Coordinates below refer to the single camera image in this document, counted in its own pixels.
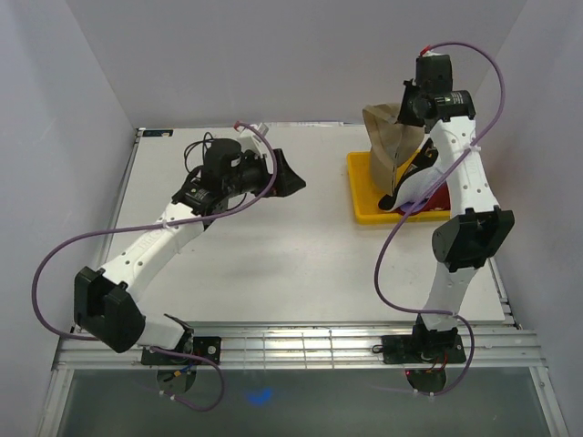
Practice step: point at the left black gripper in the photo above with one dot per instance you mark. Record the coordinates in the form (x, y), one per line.
(287, 181)

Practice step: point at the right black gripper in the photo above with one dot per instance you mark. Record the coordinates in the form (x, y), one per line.
(404, 116)

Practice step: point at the beige baseball cap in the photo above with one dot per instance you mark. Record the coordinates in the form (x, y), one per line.
(392, 143)

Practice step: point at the black and white cap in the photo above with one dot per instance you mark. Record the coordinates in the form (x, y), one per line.
(423, 171)

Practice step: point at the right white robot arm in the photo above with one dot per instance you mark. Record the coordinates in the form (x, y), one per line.
(477, 226)

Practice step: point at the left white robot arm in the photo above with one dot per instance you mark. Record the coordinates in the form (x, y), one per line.
(106, 300)

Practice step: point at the yellow plastic tray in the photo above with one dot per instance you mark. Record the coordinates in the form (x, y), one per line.
(366, 195)

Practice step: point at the red cap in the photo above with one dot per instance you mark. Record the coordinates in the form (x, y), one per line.
(439, 201)

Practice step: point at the lavender cap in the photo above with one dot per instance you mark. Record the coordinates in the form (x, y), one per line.
(410, 207)

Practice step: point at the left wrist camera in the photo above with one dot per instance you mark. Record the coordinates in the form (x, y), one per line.
(255, 136)

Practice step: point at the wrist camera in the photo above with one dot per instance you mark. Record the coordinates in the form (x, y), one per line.
(255, 136)
(429, 51)

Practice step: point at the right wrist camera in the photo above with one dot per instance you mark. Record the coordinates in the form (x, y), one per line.
(429, 51)

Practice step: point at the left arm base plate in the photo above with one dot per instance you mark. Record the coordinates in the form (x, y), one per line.
(208, 347)

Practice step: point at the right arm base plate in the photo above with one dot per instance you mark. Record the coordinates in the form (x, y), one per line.
(404, 349)

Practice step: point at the aluminium frame rail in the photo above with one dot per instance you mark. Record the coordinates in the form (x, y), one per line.
(310, 348)

